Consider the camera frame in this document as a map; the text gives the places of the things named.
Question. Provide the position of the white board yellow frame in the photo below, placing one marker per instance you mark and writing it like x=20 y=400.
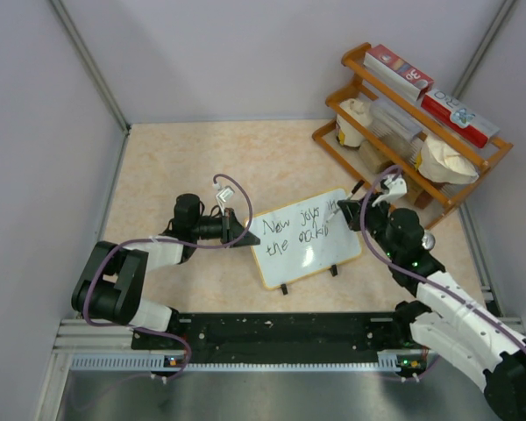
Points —
x=295 y=242

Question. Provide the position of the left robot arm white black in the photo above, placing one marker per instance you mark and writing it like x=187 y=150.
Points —
x=111 y=284

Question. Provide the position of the red toothpaste box upper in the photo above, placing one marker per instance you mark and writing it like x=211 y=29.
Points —
x=398 y=74

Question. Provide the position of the black white marker pen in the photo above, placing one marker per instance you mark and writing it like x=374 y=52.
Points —
x=354 y=190

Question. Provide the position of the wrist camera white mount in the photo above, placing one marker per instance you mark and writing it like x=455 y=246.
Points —
x=223 y=195
x=392 y=188

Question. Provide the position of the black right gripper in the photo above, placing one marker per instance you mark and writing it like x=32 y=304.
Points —
x=352 y=213

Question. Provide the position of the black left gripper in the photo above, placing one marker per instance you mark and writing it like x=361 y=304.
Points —
x=231 y=230

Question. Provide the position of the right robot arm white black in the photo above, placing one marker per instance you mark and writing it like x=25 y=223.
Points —
x=443 y=317

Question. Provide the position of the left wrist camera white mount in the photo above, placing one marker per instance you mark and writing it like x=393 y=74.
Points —
x=223 y=195

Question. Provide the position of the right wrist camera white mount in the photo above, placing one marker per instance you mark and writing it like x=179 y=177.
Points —
x=392 y=188

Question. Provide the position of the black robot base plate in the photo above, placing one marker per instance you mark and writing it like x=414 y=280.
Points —
x=275 y=338

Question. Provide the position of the grey clear plastic box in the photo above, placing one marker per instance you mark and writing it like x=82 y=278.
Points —
x=394 y=128

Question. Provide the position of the red toothpaste box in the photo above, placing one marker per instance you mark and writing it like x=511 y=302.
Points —
x=468 y=124
x=398 y=74

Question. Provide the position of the brown red blocks on shelf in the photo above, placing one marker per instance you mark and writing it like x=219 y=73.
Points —
x=416 y=194

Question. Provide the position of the wooden two tier shelf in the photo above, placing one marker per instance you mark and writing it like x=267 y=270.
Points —
x=342 y=136

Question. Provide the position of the tan block on shelf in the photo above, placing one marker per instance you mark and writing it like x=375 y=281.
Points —
x=374 y=159

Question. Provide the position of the red toothpaste box lower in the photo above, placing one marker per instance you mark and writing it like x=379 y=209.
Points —
x=468 y=124

